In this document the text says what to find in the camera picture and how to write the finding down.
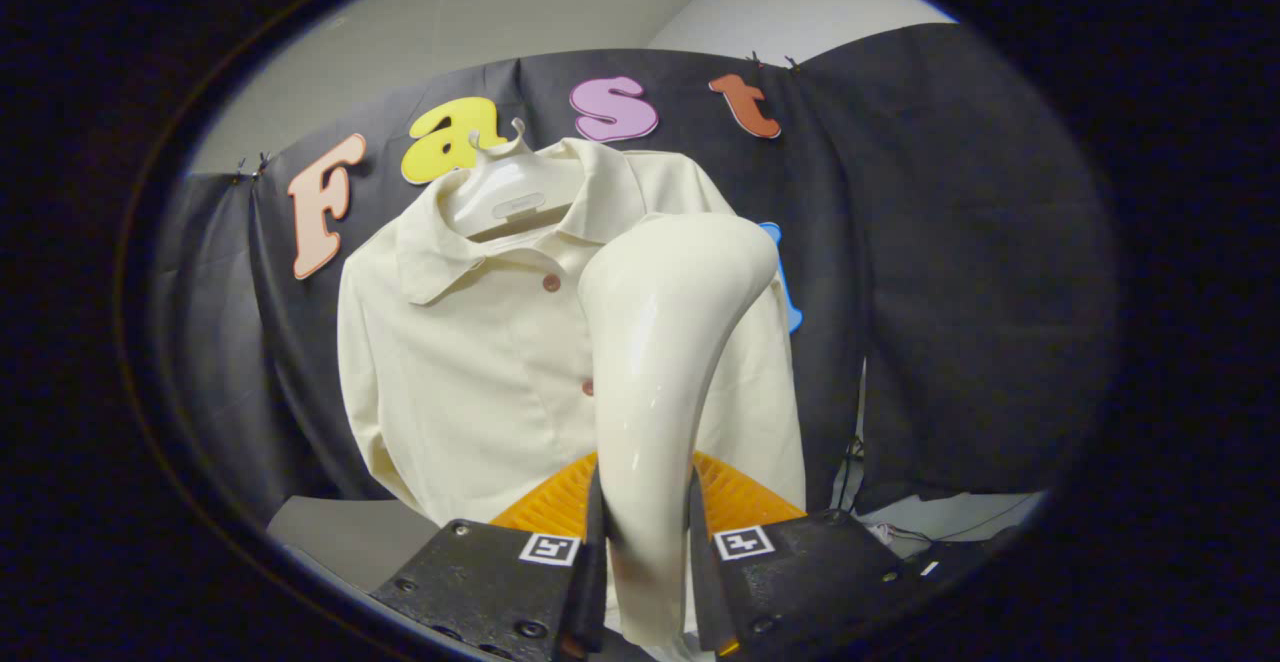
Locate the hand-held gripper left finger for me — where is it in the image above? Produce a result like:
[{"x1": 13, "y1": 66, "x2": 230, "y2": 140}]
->
[{"x1": 370, "y1": 452, "x2": 607, "y2": 662}]

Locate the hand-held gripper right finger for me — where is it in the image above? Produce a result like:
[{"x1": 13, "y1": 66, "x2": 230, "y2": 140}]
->
[{"x1": 685, "y1": 452, "x2": 936, "y2": 659}]

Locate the white garment steamer head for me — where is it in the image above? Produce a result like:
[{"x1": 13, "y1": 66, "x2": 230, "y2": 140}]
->
[{"x1": 578, "y1": 212, "x2": 781, "y2": 648}]

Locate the cream button shirt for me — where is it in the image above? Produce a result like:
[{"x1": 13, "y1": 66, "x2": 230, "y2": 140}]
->
[{"x1": 337, "y1": 137, "x2": 807, "y2": 528}]

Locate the white plastic clothes hanger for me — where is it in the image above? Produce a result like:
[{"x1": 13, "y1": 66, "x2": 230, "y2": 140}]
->
[{"x1": 440, "y1": 120, "x2": 586, "y2": 241}]

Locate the grey cabinet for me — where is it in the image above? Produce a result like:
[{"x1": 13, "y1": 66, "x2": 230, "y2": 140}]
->
[{"x1": 265, "y1": 497, "x2": 446, "y2": 583}]

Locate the black backdrop cloth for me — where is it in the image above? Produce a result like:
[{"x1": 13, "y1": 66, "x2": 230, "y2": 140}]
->
[{"x1": 150, "y1": 22, "x2": 1121, "y2": 528}]

